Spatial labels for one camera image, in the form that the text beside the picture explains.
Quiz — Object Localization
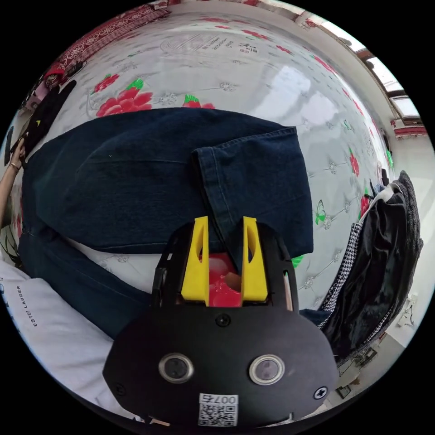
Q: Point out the person's left forearm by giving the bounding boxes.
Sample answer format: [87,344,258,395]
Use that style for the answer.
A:
[0,164,20,232]

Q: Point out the window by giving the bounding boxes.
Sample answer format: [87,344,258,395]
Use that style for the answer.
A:
[355,46,424,124]

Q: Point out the black garment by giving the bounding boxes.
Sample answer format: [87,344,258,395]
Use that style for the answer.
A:
[30,80,77,150]

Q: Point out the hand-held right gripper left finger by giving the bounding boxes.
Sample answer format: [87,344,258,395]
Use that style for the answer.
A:
[181,216,210,307]

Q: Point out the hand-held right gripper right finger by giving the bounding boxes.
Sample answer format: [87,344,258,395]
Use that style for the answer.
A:
[242,216,268,303]

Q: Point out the dark blue jeans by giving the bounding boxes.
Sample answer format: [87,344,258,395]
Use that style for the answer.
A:
[17,107,332,340]

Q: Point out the bed with flowered white sheet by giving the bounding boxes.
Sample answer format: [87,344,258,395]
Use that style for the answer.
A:
[6,6,396,312]

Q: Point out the person's left hand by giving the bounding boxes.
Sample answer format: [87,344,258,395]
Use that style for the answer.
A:
[10,140,27,170]

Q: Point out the red patterned quilt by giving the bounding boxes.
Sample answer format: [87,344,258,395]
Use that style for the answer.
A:
[56,6,172,70]

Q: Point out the pile of clothes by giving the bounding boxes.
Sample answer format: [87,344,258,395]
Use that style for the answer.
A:
[21,66,68,111]
[319,169,424,362]

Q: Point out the person's body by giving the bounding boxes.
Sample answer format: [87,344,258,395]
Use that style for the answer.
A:
[0,260,140,421]

